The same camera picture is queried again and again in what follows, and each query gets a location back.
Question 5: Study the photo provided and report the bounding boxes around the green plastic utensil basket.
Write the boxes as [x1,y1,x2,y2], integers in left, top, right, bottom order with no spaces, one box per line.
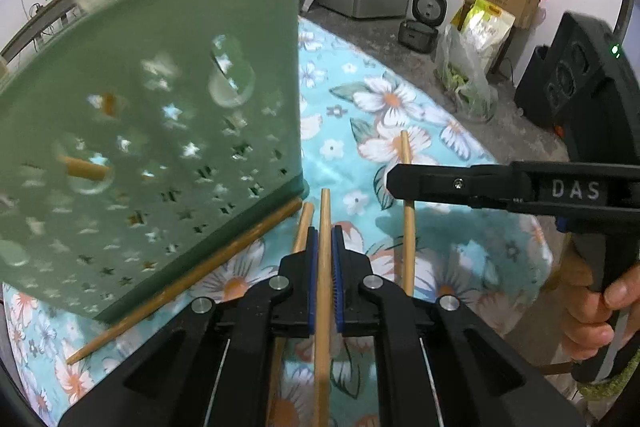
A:
[0,0,307,324]

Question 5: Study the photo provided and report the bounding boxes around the black speaker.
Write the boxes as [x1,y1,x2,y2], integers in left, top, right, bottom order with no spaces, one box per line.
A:
[514,11,615,142]

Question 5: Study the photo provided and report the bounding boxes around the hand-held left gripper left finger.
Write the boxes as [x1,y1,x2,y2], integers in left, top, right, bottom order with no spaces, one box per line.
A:
[57,226,320,427]

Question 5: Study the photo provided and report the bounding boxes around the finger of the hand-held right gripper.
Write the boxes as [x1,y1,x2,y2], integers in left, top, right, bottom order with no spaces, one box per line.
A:
[385,161,531,212]

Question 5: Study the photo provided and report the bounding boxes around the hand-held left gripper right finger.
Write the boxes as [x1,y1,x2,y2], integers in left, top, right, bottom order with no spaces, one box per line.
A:
[332,224,586,427]

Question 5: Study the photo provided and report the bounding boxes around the plastic bag of greens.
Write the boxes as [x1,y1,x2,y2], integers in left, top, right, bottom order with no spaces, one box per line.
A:
[434,24,498,124]

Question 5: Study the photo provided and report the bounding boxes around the black rice cooker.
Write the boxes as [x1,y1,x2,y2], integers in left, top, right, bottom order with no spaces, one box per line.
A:
[397,0,448,54]

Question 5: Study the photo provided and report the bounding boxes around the light bamboo chopstick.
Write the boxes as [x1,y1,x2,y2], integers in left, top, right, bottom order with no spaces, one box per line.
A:
[266,202,316,427]
[312,188,333,427]
[398,129,417,298]
[57,154,113,182]
[65,198,303,365]

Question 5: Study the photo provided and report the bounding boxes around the yellow green sack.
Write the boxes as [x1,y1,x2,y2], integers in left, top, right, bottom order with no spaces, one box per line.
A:
[450,0,516,62]

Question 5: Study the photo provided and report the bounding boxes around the person's right hand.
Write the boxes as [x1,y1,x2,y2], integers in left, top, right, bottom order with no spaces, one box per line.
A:
[562,264,640,351]

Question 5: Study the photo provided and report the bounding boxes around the floral blue blanket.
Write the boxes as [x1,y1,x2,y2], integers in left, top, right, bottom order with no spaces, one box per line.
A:
[0,17,553,427]

